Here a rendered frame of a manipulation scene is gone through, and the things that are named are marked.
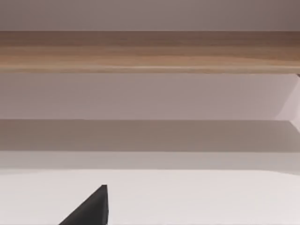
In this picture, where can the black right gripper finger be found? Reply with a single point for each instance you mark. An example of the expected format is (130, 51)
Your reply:
(95, 209)

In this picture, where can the wooden shelf board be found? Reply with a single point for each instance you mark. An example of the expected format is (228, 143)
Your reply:
(150, 52)

